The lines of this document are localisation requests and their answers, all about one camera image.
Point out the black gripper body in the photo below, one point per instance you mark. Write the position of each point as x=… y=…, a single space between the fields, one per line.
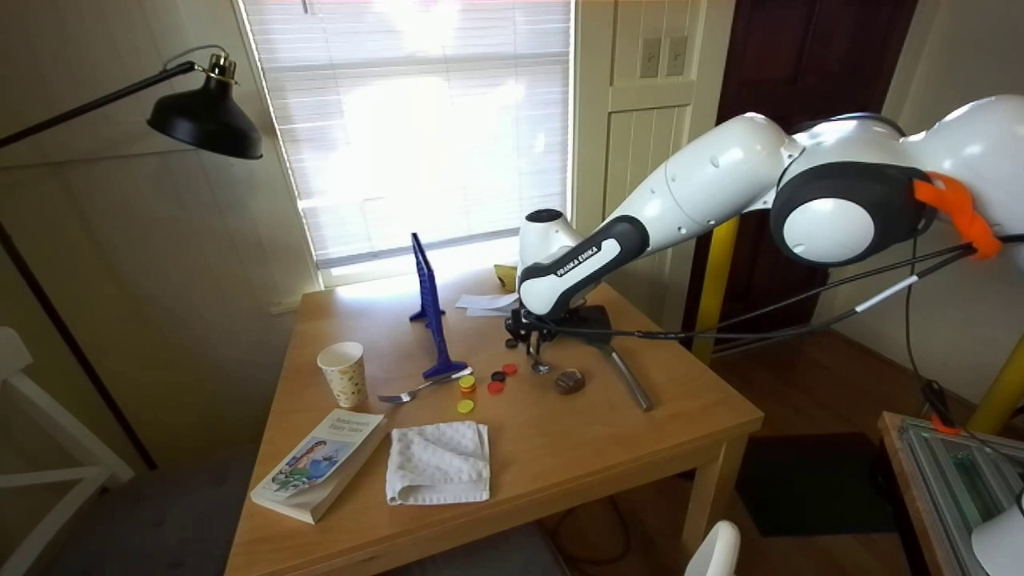
x=546 y=325

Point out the silver spoon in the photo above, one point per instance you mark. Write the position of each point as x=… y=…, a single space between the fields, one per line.
x=541 y=368

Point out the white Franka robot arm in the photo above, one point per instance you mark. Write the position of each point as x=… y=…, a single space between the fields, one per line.
x=705 y=179

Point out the orange chip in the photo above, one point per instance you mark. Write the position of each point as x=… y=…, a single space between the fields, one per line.
x=509 y=368

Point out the yellow chip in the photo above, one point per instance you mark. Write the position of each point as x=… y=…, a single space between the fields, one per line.
x=466 y=407
x=469 y=384

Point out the small brown block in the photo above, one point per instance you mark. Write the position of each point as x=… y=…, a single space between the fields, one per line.
x=572 y=381

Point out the yellow crumpled object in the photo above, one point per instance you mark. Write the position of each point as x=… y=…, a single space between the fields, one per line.
x=504 y=277

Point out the white paper sheet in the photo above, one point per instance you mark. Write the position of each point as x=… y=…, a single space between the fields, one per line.
x=483 y=304

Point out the blue plastic stand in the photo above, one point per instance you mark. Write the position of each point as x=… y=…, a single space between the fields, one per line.
x=429 y=307

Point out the white folded cloth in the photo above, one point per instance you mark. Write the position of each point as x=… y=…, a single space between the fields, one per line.
x=437 y=461

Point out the yellow pole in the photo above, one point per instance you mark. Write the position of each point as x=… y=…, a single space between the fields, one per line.
x=719 y=289

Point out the white paper cup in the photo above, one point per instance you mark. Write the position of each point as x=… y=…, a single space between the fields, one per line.
x=343 y=375

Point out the white panelled cabinet door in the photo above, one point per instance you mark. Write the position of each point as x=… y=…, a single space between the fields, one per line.
x=642 y=117

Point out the white window blind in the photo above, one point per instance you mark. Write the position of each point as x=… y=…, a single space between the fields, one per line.
x=428 y=130

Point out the paperback book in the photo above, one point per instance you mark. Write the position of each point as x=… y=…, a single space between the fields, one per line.
x=322 y=461

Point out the white chair back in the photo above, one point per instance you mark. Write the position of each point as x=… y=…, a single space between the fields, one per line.
x=713 y=547

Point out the black floor mat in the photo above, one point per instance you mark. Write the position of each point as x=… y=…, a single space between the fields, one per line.
x=816 y=485

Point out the black floor lamp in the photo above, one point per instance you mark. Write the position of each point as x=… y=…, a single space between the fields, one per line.
x=209 y=119

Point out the wooden side table with tray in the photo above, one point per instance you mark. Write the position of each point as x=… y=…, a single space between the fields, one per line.
x=945 y=480

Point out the white rounded object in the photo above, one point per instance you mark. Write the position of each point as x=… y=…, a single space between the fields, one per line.
x=1003 y=546

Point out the white wall switch plate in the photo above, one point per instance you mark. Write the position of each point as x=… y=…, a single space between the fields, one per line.
x=675 y=56
x=650 y=56

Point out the yellow slanted post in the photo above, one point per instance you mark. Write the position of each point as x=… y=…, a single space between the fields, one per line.
x=1001 y=389

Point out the white wooden chair frame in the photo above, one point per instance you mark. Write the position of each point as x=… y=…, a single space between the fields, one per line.
x=42 y=411

